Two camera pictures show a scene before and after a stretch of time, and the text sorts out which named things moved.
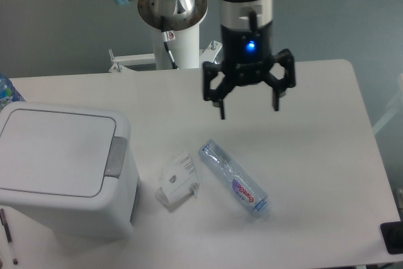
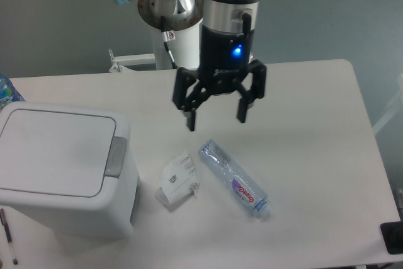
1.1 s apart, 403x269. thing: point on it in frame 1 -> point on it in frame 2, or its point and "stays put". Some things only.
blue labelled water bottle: [8, 92] stays put
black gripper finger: [286, 58] -> [249, 78]
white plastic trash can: [68, 169] stays put
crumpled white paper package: [180, 180] stays put
